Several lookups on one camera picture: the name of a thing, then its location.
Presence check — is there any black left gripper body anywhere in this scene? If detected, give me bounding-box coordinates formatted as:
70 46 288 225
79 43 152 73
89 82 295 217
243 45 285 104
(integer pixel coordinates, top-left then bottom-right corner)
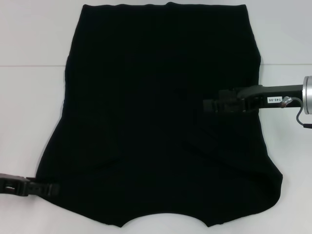
0 172 30 196

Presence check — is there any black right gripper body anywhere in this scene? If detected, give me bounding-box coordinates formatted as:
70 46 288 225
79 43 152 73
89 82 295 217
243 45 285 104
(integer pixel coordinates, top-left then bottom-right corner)
235 84 305 111

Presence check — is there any black t-shirt with white print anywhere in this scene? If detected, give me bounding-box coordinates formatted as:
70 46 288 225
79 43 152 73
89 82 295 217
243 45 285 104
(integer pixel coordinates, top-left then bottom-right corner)
35 1 284 221

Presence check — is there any right wrist cable with plug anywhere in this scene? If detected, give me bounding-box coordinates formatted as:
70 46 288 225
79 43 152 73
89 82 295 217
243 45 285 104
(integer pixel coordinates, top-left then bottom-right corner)
280 96 312 129

